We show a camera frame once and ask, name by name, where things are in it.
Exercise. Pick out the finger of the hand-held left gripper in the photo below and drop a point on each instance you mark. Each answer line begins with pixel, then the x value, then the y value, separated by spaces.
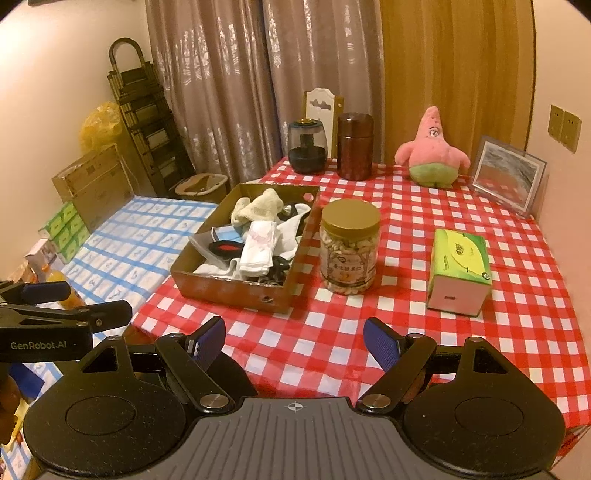
pixel 44 291
pixel 108 314

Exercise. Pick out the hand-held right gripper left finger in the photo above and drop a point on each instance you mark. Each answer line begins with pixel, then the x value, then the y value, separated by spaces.
pixel 210 340

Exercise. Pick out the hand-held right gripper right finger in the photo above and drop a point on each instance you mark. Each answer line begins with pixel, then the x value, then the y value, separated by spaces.
pixel 381 341

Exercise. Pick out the shallow cardboard box tray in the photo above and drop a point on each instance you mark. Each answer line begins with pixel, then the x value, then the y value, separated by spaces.
pixel 231 290

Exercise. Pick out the black round pad red centre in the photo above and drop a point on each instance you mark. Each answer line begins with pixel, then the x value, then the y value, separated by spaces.
pixel 226 249

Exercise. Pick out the black ruffled scrunchie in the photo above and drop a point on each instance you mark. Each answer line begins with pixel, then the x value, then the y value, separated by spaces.
pixel 277 272

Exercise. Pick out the white printed sock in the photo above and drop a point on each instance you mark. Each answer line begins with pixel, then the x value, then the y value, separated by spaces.
pixel 258 249

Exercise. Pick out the blue face mask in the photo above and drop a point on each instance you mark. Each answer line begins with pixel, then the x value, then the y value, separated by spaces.
pixel 228 236

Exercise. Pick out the cream fleece sock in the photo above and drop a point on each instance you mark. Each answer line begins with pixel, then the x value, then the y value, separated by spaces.
pixel 261 205

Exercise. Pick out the person's left hand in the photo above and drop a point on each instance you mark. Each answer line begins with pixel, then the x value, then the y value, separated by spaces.
pixel 9 410

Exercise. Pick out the orange plastic bag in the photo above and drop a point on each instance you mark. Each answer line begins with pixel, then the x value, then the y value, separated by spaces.
pixel 57 281

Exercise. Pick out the stack of green tissue packs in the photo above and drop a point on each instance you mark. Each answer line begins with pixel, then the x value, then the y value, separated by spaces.
pixel 67 230

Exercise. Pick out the blue checked bed sheet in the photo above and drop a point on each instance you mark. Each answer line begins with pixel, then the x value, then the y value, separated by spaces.
pixel 138 240

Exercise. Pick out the gold-lid plastic snack jar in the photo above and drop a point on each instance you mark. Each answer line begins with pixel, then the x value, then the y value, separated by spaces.
pixel 348 249

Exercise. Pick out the green tissue box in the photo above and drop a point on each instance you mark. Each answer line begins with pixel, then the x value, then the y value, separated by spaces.
pixel 457 258

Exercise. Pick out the brown cardboard carton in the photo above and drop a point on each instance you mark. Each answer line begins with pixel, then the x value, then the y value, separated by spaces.
pixel 92 189

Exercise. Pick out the red checked tablecloth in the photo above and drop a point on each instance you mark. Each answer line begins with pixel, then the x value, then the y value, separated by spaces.
pixel 508 286

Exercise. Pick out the woven basket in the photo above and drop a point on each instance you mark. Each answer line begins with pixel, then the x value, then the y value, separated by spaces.
pixel 201 187

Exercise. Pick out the yellow plastic bag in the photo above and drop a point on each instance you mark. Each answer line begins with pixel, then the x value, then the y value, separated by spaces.
pixel 99 127

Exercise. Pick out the brown cylindrical canister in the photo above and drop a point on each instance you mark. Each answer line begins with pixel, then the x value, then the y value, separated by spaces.
pixel 354 147

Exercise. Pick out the black folding rack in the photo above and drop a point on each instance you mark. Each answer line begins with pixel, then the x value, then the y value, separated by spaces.
pixel 147 120

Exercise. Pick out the pink starfish plush toy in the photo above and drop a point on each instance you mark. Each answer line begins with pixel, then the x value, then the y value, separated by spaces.
pixel 431 147

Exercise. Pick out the white wooden board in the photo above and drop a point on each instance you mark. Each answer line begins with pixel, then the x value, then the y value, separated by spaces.
pixel 323 104

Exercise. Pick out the grey patterned curtain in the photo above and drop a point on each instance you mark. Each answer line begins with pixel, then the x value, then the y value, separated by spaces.
pixel 258 69

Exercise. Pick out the wooden wardrobe panel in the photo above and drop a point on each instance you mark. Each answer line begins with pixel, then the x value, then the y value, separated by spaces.
pixel 457 60

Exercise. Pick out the grey picture frame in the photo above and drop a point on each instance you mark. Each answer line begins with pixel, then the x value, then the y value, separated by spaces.
pixel 505 175

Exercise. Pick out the beige wall switch plate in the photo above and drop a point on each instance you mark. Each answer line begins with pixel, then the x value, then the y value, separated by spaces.
pixel 570 131
pixel 555 122

